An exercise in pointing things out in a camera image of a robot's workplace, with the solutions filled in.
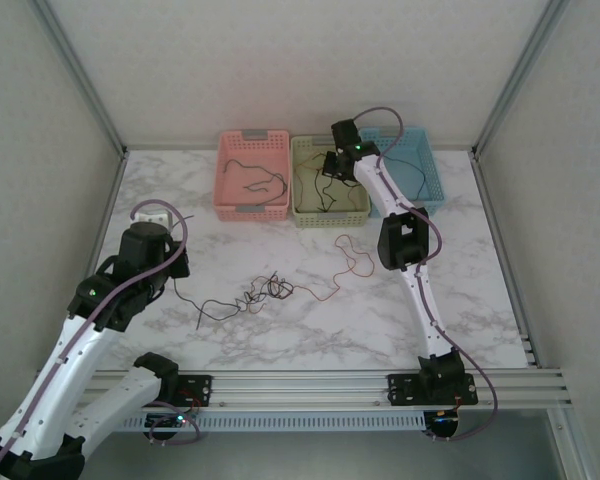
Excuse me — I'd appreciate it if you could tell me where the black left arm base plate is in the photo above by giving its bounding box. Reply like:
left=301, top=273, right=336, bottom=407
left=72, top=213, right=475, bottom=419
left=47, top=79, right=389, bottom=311
left=122, top=373, right=214, bottom=407

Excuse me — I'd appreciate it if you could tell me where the green plastic basket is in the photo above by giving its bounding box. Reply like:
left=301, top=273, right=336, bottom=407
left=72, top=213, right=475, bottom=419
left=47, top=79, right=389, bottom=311
left=289, top=133, right=372, bottom=229

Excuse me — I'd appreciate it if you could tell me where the aluminium mounting rail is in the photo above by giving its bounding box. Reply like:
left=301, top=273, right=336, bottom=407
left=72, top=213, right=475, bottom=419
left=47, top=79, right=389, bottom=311
left=27, top=368, right=574, bottom=414

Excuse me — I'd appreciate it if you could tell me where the blue plastic basket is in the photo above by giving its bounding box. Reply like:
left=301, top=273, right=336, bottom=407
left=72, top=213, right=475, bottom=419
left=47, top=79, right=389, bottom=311
left=358, top=125, right=449, bottom=219

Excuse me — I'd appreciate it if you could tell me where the aluminium frame post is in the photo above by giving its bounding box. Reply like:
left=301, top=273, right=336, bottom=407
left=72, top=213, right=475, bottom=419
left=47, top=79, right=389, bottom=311
left=32, top=0, right=130, bottom=157
left=471, top=0, right=572, bottom=157
left=548, top=410, right=599, bottom=480

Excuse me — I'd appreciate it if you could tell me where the aluminium table side rail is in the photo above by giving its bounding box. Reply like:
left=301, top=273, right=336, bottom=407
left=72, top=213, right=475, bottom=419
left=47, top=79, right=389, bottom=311
left=471, top=152, right=540, bottom=370
left=58, top=149, right=130, bottom=371

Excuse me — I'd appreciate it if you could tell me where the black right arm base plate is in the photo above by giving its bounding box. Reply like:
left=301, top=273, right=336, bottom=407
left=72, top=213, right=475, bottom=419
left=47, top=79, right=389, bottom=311
left=387, top=372, right=480, bottom=407

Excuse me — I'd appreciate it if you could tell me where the pink plastic basket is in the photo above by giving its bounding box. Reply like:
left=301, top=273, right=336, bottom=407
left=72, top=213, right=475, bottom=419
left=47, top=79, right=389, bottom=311
left=212, top=128, right=292, bottom=224

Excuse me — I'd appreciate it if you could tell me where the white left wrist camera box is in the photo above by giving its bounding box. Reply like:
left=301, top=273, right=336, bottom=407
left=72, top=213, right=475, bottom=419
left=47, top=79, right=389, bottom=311
left=131, top=211, right=175, bottom=235

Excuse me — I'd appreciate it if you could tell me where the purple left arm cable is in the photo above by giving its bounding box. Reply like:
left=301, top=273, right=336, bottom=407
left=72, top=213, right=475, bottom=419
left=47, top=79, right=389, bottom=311
left=0, top=198, right=202, bottom=480

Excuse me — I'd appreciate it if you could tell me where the slotted grey cable duct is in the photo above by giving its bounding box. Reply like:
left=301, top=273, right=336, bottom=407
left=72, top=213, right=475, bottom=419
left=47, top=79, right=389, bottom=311
left=121, top=412, right=426, bottom=432

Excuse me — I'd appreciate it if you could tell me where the green cable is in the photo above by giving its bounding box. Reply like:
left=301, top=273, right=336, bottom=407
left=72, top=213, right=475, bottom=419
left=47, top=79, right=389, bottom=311
left=313, top=175, right=340, bottom=214

